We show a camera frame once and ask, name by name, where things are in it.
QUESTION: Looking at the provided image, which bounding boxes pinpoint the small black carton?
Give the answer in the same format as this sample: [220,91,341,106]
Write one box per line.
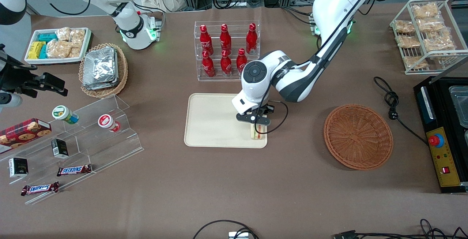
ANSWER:
[8,157,29,178]
[50,138,69,159]

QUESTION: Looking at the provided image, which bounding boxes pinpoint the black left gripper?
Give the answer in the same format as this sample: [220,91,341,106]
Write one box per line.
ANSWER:
[236,107,271,132]

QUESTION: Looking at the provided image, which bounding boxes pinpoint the green lid yogurt cup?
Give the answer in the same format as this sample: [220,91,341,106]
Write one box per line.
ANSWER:
[52,105,79,125]

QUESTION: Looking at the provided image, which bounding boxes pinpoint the beige plastic tray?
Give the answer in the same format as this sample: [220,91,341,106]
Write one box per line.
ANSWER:
[184,93,268,149]

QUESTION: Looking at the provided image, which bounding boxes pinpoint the red plaid cookie box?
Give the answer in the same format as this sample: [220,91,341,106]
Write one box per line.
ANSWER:
[0,118,52,154]

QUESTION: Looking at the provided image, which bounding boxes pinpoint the white rectangular snack tray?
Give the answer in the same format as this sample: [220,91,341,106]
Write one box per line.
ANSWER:
[24,27,92,65]

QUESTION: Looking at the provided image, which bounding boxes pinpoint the black tangled cables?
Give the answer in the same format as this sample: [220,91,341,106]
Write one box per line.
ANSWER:
[332,219,468,239]

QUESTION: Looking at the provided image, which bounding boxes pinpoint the red lid yogurt cup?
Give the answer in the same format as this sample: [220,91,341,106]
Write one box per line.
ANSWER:
[97,114,121,133]

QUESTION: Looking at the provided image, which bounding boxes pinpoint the metal pan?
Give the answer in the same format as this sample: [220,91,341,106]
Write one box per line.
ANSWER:
[449,85,468,128]

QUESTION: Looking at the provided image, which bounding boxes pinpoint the triangular sandwich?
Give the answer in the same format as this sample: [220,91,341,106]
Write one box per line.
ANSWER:
[250,123,267,141]

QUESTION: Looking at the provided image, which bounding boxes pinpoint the oval light wicker basket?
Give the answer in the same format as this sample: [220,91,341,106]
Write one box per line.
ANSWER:
[79,43,128,98]

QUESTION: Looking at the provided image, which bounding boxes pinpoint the black power cable with plug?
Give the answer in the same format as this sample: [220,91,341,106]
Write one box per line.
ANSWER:
[373,76,429,146]

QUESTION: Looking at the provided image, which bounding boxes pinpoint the round brown wicker basket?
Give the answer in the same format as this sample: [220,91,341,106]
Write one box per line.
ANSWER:
[324,104,394,170]

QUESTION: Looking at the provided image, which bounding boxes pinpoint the clear acrylic bottle rack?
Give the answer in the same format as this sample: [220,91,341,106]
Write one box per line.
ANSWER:
[194,20,260,82]

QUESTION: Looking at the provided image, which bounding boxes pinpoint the white wire rack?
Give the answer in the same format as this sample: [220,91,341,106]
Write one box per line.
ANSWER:
[389,0,468,75]

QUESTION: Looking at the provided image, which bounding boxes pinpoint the clear acrylic step shelf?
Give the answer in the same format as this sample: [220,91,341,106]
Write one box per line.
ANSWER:
[0,94,144,205]

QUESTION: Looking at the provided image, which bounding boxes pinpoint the yellow snack packet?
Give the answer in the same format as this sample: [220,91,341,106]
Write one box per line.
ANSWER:
[28,41,46,59]

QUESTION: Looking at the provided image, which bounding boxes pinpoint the silver foil container stack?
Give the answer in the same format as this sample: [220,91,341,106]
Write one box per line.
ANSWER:
[83,46,119,90]

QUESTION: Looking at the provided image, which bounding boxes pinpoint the black looped cable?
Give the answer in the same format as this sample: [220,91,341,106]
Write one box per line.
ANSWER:
[192,220,259,239]

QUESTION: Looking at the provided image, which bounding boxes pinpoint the Snickers chocolate bar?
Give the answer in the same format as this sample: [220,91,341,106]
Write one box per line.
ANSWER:
[20,182,60,197]
[56,164,93,177]

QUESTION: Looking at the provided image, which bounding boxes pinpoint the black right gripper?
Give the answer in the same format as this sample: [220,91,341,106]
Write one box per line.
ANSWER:
[0,44,69,99]

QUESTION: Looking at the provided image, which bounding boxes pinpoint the red cola bottle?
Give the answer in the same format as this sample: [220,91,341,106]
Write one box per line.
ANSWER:
[199,25,214,55]
[202,51,216,78]
[220,50,233,76]
[246,23,258,55]
[236,48,248,75]
[220,24,232,53]

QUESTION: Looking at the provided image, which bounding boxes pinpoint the black machine with yellow panel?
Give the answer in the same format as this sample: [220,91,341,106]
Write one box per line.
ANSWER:
[414,76,468,194]

